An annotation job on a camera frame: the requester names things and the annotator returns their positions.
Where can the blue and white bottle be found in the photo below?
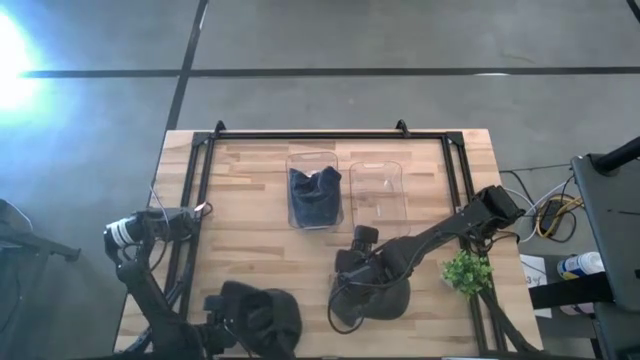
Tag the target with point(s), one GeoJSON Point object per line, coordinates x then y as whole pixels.
{"type": "Point", "coordinates": [580, 265]}

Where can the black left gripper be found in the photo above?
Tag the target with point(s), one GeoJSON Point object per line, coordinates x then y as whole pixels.
{"type": "Point", "coordinates": [221, 322]}

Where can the slate grey cap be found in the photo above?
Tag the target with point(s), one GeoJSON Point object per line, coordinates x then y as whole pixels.
{"type": "Point", "coordinates": [302, 197]}

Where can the small green artificial plant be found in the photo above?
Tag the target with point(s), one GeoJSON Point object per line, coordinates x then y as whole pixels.
{"type": "Point", "coordinates": [466, 272]}

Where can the black aluminium frame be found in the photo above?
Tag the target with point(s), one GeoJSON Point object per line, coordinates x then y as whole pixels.
{"type": "Point", "coordinates": [325, 135]}

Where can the dark brown cap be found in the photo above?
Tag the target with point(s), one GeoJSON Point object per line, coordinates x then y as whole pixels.
{"type": "Point", "coordinates": [385, 300]}

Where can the black cap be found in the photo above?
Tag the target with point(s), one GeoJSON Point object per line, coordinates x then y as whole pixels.
{"type": "Point", "coordinates": [270, 320]}

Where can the clear plastic bin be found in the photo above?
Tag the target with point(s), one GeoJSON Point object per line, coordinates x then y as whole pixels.
{"type": "Point", "coordinates": [315, 190]}
{"type": "Point", "coordinates": [377, 197]}

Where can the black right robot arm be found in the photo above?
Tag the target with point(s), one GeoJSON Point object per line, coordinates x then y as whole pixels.
{"type": "Point", "coordinates": [450, 227]}

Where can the grey cart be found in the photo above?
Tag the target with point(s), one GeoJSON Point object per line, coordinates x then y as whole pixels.
{"type": "Point", "coordinates": [610, 225]}

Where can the white paper sheet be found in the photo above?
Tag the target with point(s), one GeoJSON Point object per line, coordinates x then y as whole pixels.
{"type": "Point", "coordinates": [535, 272]}

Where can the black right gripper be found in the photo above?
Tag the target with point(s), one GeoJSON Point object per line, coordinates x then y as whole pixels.
{"type": "Point", "coordinates": [362, 270]}

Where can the black pole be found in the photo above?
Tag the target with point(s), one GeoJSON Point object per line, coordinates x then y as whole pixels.
{"type": "Point", "coordinates": [617, 157]}

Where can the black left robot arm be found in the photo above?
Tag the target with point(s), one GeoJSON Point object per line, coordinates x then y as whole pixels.
{"type": "Point", "coordinates": [145, 285]}

